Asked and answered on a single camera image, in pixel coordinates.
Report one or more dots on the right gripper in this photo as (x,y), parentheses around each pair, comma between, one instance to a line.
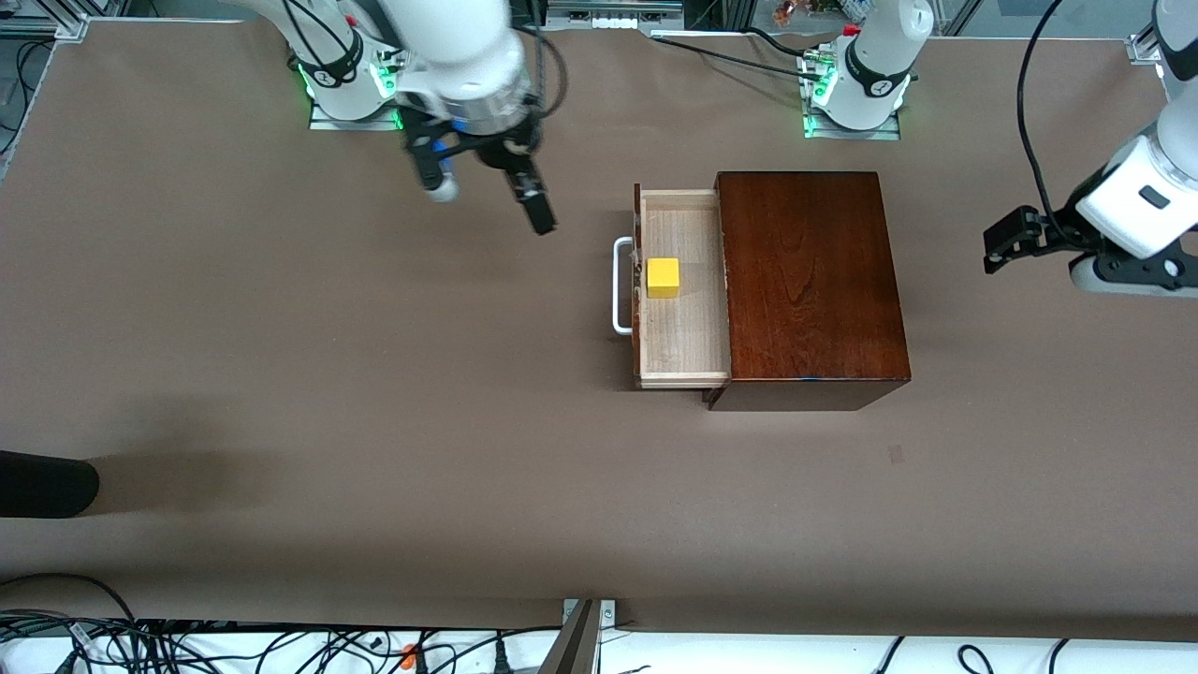
(506,153)

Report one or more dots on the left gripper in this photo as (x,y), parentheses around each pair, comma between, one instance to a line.
(1056,234)

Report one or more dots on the yellow block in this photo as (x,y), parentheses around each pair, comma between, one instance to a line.
(664,276)

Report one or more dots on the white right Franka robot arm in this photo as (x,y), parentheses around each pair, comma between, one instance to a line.
(449,47)

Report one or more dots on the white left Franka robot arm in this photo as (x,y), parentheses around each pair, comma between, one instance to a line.
(880,56)

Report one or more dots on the metal strip with white sockets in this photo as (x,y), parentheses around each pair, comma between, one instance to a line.
(613,22)

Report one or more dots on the brown table cover sheet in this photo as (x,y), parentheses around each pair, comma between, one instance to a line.
(374,374)

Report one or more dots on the dark brown wooden cabinet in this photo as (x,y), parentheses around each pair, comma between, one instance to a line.
(814,281)

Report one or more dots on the orange connector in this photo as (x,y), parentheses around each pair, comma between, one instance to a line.
(409,655)

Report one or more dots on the black cylinder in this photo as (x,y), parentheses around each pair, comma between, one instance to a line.
(47,484)

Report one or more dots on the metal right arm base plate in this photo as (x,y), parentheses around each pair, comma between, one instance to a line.
(323,124)

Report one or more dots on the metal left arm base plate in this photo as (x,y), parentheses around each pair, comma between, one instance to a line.
(889,134)

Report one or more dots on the aluminium frame profile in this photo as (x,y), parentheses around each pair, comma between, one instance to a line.
(1146,49)
(47,28)

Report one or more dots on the metal corner bracket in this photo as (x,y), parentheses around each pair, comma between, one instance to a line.
(607,613)

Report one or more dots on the aluminium post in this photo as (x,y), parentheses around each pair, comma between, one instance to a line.
(573,646)

